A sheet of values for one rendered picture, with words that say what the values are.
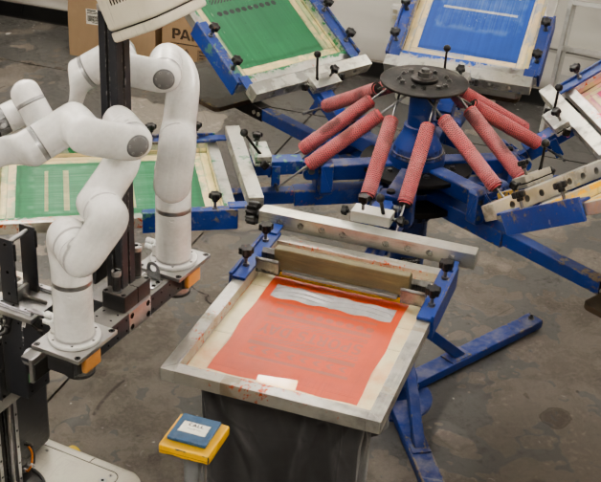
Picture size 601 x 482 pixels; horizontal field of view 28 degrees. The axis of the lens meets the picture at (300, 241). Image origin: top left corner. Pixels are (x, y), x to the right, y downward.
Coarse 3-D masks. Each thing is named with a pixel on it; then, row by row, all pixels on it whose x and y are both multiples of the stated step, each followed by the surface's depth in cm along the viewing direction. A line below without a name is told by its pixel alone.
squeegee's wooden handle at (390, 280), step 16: (288, 256) 347; (304, 256) 345; (320, 256) 344; (336, 256) 345; (304, 272) 347; (320, 272) 345; (336, 272) 344; (352, 272) 342; (368, 272) 340; (384, 272) 338; (400, 272) 338; (384, 288) 341; (400, 288) 339
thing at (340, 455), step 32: (224, 416) 318; (256, 416) 312; (288, 416) 309; (224, 448) 323; (256, 448) 318; (288, 448) 315; (320, 448) 312; (352, 448) 307; (224, 480) 328; (256, 480) 323; (288, 480) 321; (320, 480) 318; (352, 480) 312
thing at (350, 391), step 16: (384, 304) 342; (400, 304) 343; (384, 336) 328; (368, 352) 321; (384, 352) 321; (368, 368) 314; (304, 384) 306; (320, 384) 307; (336, 384) 307; (352, 384) 307; (336, 400) 301; (352, 400) 302
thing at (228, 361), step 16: (272, 288) 348; (304, 288) 348; (320, 288) 349; (256, 304) 339; (272, 304) 340; (304, 304) 340; (240, 320) 332; (256, 320) 332; (240, 336) 325; (224, 352) 318; (224, 368) 311; (240, 368) 311; (256, 368) 312; (272, 368) 312; (288, 368) 312
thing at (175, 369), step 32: (352, 256) 359; (416, 320) 329; (192, 352) 314; (416, 352) 318; (192, 384) 303; (224, 384) 300; (256, 384) 300; (384, 384) 302; (320, 416) 294; (352, 416) 290; (384, 416) 291
